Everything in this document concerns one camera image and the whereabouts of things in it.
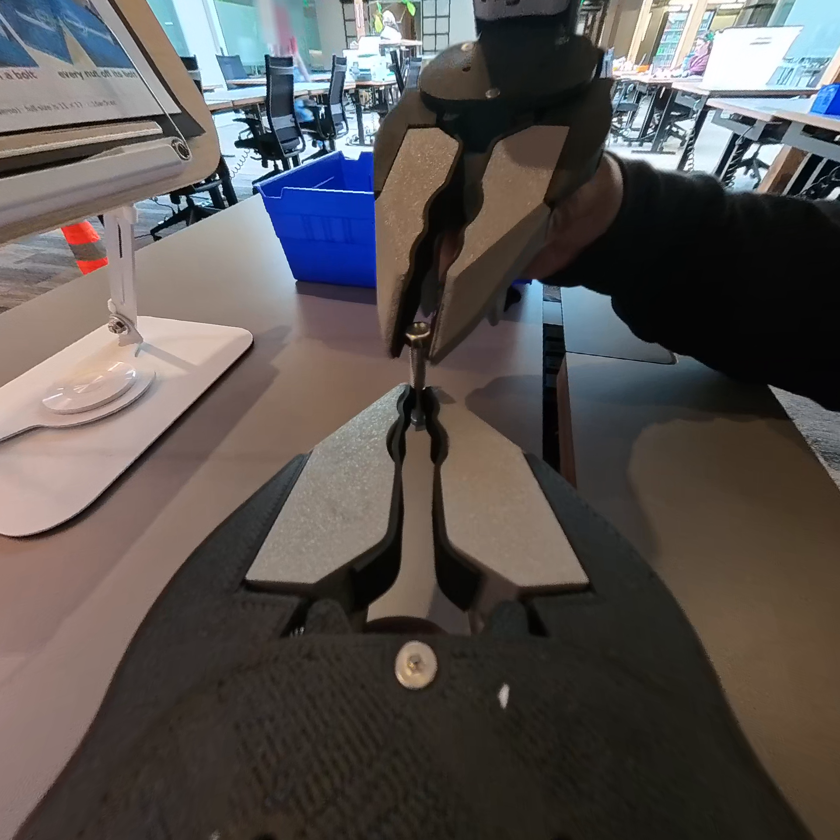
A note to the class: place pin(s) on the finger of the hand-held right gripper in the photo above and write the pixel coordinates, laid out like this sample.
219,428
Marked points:
417,184
518,184

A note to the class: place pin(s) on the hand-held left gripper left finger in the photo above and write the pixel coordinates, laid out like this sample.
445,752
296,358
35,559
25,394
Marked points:
328,518

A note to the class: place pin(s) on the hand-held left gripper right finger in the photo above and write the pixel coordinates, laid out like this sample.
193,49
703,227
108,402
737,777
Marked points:
505,518

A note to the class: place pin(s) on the silver hex nut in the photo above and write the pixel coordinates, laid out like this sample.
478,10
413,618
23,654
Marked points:
418,332

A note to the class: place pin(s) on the silver bolt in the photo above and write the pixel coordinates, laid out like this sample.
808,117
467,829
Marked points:
418,374

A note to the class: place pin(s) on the person's right forearm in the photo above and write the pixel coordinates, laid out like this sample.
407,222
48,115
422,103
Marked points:
722,275

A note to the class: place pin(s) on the person's right hand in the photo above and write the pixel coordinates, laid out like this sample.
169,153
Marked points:
584,223

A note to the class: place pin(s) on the blue plastic bin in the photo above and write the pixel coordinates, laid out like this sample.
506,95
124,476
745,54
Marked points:
321,229

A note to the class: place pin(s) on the green plant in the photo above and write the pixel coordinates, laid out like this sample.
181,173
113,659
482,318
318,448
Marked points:
397,8

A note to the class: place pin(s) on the group of black office chairs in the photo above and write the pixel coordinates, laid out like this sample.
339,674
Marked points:
282,118

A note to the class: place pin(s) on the grey desk hatch cover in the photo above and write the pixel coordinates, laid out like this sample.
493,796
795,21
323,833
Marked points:
590,328

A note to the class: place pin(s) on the white desk stand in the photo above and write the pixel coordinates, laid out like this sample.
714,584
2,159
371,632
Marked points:
131,420

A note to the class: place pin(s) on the white display panel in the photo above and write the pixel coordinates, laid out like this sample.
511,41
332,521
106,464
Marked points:
751,59

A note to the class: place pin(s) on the brown office desk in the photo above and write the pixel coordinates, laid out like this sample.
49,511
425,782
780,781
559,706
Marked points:
754,108

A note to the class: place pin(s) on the small blue bin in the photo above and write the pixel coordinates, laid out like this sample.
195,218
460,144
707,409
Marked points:
827,100

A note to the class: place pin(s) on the orange traffic cone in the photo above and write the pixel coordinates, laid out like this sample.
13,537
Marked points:
85,249

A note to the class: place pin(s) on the printed instruction sheet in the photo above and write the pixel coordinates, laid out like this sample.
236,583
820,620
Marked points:
79,59

